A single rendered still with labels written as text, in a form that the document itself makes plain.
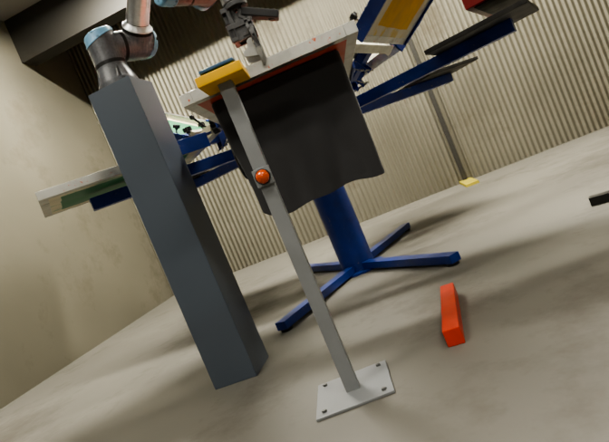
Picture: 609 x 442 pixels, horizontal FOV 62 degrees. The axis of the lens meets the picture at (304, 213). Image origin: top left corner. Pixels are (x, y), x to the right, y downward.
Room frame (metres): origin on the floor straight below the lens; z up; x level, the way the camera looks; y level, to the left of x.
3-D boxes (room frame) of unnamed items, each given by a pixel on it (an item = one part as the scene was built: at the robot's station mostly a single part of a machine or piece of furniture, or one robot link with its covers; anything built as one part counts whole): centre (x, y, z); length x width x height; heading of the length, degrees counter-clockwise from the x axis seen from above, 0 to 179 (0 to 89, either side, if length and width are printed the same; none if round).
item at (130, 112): (1.96, 0.46, 0.60); 0.18 x 0.18 x 1.20; 78
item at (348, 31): (1.95, -0.10, 0.97); 0.79 x 0.58 x 0.04; 176
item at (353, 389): (1.39, 0.06, 0.48); 0.22 x 0.22 x 0.96; 86
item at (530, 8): (2.62, -0.73, 0.91); 1.34 x 0.41 x 0.08; 56
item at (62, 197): (2.61, 0.64, 1.05); 1.08 x 0.61 x 0.23; 116
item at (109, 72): (1.96, 0.46, 1.25); 0.15 x 0.15 x 0.10
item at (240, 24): (1.58, -0.04, 1.12); 0.09 x 0.08 x 0.12; 86
